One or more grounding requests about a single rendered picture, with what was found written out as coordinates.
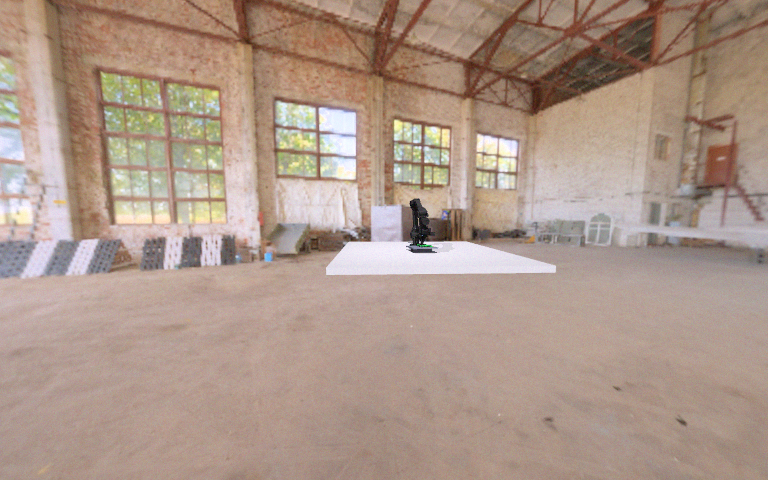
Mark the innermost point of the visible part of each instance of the grey switch panel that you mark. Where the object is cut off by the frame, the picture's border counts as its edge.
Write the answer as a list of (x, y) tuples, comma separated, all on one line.
[(422, 248)]

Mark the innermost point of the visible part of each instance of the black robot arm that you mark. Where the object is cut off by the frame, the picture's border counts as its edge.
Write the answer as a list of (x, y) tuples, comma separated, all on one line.
[(419, 212)]

